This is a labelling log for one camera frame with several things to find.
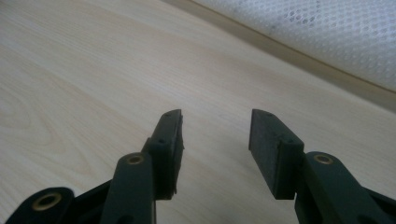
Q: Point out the white mesh cloth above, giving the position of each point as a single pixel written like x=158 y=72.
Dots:
x=327 y=34

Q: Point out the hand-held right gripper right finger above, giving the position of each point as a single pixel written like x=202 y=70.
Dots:
x=271 y=155

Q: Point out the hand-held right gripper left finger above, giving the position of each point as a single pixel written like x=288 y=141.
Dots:
x=165 y=149

